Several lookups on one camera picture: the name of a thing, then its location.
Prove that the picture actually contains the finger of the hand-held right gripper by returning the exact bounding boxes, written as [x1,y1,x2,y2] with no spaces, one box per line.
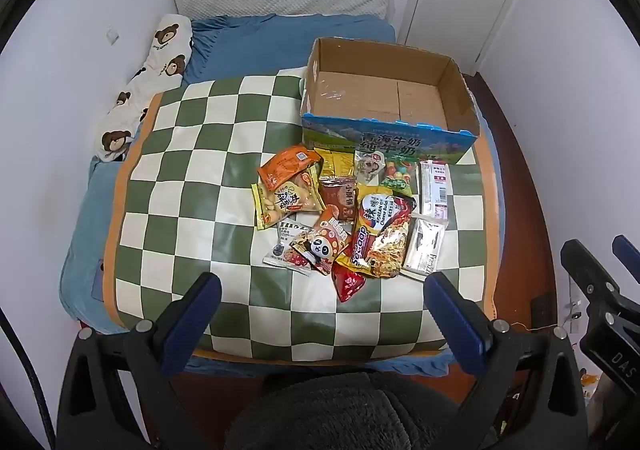
[613,234,640,281]
[560,239,626,327]

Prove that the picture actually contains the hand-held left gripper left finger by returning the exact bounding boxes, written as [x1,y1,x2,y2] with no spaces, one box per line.
[56,273,223,450]

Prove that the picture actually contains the black cable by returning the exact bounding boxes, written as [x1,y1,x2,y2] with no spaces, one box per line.
[0,307,57,450]

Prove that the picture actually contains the white and pink packet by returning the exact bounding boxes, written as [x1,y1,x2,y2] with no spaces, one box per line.
[417,159,452,220]

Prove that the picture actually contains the white wafer stick packet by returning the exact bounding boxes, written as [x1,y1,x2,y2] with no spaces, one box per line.
[400,213,447,281]

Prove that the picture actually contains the orange panda snack packet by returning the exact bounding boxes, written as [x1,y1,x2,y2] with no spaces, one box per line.
[289,207,353,277]

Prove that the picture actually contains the clear bag of colourful candy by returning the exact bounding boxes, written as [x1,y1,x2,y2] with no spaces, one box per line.
[354,149,418,197]

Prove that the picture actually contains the blue bed sheet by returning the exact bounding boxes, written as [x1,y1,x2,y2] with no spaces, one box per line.
[59,13,498,378]

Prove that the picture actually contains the small white snack packet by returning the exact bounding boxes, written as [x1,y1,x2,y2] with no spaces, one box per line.
[262,216,312,277]

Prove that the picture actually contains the black fleece clothing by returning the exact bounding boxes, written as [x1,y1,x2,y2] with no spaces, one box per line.
[225,370,493,450]

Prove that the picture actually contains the bear print pillow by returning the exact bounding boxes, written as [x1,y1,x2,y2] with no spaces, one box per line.
[92,13,195,163]

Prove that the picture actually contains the small red snack packet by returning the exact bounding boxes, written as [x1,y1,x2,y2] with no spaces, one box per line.
[331,261,367,303]

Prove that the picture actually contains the green and white checkered mat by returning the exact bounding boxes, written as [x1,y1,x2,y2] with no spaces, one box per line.
[102,73,503,363]

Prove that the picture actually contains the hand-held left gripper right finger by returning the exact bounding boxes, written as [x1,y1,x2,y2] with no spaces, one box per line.
[424,273,590,450]

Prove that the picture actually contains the gold foil snack packet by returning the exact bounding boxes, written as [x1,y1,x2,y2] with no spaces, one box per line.
[314,147,357,179]

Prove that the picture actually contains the yellow-green nut snack packet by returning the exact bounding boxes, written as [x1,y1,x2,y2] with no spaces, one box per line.
[251,165,326,231]

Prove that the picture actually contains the yellow and red noodle packet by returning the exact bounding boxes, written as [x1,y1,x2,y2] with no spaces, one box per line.
[336,185,418,279]

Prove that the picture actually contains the cardboard box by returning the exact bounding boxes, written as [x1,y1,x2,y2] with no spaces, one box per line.
[300,37,481,166]

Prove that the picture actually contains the brown snack packet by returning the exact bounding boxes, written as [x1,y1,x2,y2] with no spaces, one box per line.
[319,175,359,223]

